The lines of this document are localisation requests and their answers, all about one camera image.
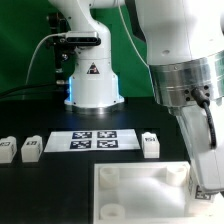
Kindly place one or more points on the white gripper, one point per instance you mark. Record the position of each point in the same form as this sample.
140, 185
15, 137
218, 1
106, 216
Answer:
207, 163

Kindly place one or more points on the white square tabletop tray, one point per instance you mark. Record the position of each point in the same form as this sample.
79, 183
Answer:
143, 193

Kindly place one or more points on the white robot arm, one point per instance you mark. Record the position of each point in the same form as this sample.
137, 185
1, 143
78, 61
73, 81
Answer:
185, 58

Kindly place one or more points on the white sheet with markers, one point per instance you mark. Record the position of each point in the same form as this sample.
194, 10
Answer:
92, 140

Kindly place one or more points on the black camera on mount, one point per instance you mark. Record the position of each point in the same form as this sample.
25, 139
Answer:
83, 38

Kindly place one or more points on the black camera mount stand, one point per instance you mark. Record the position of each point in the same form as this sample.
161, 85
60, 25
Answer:
62, 51

